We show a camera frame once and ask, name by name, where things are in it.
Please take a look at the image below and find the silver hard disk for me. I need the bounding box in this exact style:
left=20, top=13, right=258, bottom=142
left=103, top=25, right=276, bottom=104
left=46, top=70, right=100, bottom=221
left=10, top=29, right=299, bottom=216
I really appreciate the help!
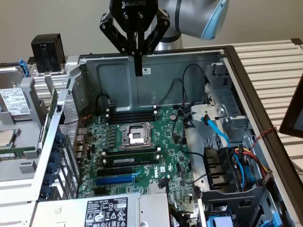
left=0, top=65, right=33, bottom=121

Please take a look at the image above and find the open metal PC case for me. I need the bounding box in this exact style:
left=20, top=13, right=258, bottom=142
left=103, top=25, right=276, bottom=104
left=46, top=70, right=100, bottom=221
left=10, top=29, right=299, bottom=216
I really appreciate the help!
left=29, top=44, right=303, bottom=227

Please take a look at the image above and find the black looped cable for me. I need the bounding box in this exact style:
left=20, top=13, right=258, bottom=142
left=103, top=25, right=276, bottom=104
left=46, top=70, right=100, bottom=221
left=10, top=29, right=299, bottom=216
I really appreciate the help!
left=96, top=93, right=112, bottom=108

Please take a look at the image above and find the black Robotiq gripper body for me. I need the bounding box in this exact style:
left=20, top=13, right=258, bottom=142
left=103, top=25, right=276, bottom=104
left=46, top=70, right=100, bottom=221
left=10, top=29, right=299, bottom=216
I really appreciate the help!
left=109, top=0, right=159, bottom=34

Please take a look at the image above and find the blue plastic disk carrier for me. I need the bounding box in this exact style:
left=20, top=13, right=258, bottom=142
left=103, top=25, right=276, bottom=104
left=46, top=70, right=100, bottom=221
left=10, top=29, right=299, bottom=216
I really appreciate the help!
left=18, top=57, right=29, bottom=78

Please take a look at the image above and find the silver chipset heatsink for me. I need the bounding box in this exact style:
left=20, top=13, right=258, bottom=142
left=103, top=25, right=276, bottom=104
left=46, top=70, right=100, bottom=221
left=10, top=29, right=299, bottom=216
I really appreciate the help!
left=148, top=183, right=169, bottom=195

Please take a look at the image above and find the blue SATA wire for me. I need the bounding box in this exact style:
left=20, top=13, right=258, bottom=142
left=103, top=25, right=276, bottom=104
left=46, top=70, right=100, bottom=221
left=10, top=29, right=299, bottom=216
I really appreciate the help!
left=200, top=113, right=258, bottom=189

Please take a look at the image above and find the silver power supply unit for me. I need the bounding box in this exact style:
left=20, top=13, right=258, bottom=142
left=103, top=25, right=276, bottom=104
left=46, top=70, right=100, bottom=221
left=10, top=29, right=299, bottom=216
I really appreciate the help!
left=30, top=192, right=171, bottom=227

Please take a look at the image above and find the black box on table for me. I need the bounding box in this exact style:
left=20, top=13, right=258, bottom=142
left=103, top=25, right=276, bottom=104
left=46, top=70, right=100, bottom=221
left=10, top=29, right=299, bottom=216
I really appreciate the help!
left=31, top=33, right=66, bottom=73

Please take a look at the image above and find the yellow red black wire bundle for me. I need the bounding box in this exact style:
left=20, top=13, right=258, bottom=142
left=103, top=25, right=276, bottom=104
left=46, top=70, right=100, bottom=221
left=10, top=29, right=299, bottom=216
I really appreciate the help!
left=238, top=144, right=272, bottom=175

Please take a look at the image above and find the grey plastic parts rack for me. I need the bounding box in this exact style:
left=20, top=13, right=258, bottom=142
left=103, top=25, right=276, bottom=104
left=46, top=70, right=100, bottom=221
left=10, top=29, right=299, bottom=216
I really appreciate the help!
left=0, top=55, right=81, bottom=204

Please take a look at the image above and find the black thin wire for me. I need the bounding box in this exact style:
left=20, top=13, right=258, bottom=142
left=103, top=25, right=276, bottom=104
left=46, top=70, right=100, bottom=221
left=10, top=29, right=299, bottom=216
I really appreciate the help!
left=182, top=63, right=206, bottom=109
left=163, top=77, right=183, bottom=106

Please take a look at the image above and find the installed dark RAM stick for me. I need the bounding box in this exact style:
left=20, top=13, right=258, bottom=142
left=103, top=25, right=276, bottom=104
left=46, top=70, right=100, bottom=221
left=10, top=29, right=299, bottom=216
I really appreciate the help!
left=113, top=157, right=157, bottom=164

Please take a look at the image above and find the long black expansion slot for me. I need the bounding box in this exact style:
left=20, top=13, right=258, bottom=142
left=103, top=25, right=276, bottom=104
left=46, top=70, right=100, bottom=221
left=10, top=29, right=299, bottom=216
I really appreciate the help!
left=96, top=166, right=134, bottom=177

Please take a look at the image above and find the black plastic fan shroud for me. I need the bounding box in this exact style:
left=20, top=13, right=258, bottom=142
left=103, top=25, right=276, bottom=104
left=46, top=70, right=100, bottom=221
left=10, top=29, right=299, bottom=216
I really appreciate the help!
left=203, top=146, right=239, bottom=191

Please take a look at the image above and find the silver CPU chip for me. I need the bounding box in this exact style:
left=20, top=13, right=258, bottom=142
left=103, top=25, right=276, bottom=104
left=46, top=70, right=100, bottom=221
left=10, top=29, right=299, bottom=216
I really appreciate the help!
left=0, top=129, right=18, bottom=147

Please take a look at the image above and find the light grey plastic bracket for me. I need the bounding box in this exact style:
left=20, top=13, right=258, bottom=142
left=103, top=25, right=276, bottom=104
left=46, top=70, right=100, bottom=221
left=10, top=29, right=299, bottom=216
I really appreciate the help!
left=190, top=104, right=225, bottom=128

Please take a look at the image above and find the green GPU with metal bracket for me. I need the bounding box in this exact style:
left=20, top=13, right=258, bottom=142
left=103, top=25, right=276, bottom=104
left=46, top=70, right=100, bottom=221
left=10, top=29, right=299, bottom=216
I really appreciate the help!
left=40, top=87, right=59, bottom=153

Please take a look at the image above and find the grey plastic drive cage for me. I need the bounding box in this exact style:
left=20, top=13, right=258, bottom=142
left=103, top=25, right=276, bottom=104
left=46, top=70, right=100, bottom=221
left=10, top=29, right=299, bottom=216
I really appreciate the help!
left=201, top=186, right=288, bottom=227

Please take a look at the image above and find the silver metal disk bay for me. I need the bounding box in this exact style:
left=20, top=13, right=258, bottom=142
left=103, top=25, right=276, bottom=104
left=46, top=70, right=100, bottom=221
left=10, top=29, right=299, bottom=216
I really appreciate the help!
left=205, top=62, right=251, bottom=142

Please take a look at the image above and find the metal CPU socket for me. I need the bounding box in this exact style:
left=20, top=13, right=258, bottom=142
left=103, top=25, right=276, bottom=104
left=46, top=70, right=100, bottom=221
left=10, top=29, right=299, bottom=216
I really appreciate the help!
left=118, top=122, right=156, bottom=152

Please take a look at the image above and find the green Dell motherboard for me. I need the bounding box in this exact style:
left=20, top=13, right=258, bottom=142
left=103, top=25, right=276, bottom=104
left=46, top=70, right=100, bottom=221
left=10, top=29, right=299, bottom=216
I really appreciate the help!
left=77, top=107, right=197, bottom=213

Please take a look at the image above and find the blue expansion slot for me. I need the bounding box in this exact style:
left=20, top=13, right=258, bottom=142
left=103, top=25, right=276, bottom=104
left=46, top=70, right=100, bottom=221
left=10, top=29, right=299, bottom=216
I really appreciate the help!
left=95, top=175, right=136, bottom=187

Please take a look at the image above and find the dark monitor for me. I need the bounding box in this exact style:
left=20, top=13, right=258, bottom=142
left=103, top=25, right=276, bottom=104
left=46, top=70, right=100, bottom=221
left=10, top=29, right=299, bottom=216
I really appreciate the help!
left=279, top=73, right=303, bottom=139

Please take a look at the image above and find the blue plastic drive carrier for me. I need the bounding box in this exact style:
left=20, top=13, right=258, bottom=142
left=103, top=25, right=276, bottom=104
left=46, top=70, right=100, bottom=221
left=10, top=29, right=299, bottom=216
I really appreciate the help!
left=206, top=210, right=240, bottom=227

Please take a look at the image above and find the red black twisted wire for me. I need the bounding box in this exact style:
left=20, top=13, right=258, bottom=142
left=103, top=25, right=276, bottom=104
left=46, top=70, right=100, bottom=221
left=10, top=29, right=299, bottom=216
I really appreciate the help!
left=62, top=114, right=92, bottom=125
left=250, top=127, right=277, bottom=151

